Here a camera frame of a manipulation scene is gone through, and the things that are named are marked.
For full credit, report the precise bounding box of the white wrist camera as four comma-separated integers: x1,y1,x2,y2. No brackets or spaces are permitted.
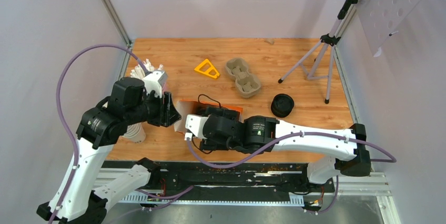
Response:
184,114,208,141
143,70,168,98

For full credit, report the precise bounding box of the pink cup of straws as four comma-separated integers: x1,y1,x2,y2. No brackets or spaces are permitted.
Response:
130,59,168,91

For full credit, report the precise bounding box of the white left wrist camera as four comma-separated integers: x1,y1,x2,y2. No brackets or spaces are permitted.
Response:
143,70,168,98

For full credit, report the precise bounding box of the orange and white paper bag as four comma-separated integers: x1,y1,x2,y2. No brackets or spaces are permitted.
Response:
174,100,246,151

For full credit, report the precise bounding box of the cardboard cup carrier stack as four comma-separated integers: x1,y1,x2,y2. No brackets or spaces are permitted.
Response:
225,57,261,98

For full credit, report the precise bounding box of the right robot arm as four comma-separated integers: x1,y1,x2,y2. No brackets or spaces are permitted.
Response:
186,108,371,191

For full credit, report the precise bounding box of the stack of white paper cups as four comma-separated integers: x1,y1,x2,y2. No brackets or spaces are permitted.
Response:
122,123,146,143

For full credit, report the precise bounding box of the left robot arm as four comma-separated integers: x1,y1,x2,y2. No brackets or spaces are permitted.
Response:
36,77,181,223

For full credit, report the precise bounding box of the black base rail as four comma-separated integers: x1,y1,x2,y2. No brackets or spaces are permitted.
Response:
90,160,349,206

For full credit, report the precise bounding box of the stack of black lids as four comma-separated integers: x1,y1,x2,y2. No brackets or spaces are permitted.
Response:
270,94,295,118

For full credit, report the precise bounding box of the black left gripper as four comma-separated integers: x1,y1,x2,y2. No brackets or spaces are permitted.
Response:
127,88,183,127

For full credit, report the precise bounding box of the yellow plastic triangle piece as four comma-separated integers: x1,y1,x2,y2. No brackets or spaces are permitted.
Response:
194,59,220,79

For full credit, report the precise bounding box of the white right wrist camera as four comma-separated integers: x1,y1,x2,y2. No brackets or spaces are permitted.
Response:
184,114,208,141

